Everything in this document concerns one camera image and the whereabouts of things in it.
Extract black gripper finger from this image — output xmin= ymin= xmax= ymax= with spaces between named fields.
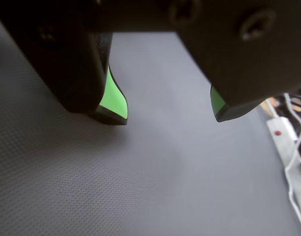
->
xmin=170 ymin=0 xmax=301 ymax=123
xmin=0 ymin=0 xmax=128 ymax=126

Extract white power strip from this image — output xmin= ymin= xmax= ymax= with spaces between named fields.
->
xmin=266 ymin=116 xmax=301 ymax=179

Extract white power cable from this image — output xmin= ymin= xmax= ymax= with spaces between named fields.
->
xmin=283 ymin=92 xmax=301 ymax=221

